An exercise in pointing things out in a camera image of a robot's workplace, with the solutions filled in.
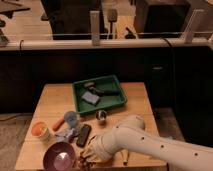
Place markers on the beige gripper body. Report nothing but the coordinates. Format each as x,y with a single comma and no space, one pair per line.
88,155

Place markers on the dark grapes bunch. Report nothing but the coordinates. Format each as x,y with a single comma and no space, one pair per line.
83,164

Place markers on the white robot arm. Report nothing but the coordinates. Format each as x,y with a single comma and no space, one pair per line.
129,134

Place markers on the purple bowl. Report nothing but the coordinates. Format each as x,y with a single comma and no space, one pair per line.
59,157

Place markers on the black remote control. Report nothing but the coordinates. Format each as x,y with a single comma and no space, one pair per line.
83,135

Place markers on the grey crumpled cloth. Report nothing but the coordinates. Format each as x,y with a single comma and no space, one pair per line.
66,135

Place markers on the wooden stick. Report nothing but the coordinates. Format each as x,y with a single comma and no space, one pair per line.
125,156

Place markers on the blue plastic cup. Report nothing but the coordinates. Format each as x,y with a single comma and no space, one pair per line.
70,118

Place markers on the small dark round cup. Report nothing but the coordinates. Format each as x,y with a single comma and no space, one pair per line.
101,117

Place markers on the orange carrot toy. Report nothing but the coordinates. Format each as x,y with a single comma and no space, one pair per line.
56,126

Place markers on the orange cup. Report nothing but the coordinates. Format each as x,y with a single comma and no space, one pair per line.
40,131

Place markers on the grey sponge block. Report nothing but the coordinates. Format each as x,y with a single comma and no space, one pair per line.
90,98

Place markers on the dark brush in tray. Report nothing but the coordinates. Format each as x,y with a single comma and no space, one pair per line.
91,87

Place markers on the green plastic tray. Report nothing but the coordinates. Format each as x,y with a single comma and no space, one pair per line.
109,82

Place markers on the grey railing post left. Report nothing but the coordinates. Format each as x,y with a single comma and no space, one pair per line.
95,28

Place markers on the grey railing post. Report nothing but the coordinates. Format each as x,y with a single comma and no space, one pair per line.
192,25
95,28

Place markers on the grey railing post right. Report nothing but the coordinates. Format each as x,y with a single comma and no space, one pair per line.
192,25

